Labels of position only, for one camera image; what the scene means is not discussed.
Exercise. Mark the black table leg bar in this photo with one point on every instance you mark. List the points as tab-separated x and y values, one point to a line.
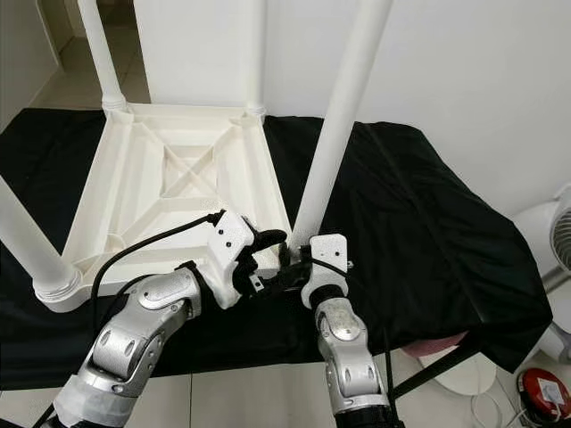
435	370

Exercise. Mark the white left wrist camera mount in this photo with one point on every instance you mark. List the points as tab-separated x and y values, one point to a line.
229	250

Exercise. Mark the red round floor object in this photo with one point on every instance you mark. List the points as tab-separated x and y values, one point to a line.
544	390

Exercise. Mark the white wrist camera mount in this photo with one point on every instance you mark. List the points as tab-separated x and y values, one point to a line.
328	263
229	250

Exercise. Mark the black table cloth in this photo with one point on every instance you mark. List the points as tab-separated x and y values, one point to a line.
455	250

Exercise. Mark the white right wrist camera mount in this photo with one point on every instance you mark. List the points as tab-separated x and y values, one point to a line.
328	263

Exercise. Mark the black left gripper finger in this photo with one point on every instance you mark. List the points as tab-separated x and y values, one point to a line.
270	239
287	276

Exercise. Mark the white round stand base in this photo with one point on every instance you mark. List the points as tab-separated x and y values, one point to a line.
468	379

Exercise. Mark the pink stool seat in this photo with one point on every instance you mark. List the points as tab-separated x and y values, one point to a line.
435	346

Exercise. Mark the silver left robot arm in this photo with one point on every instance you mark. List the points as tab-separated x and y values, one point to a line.
134	343

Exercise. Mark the white plastic table top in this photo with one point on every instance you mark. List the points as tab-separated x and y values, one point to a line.
161	178

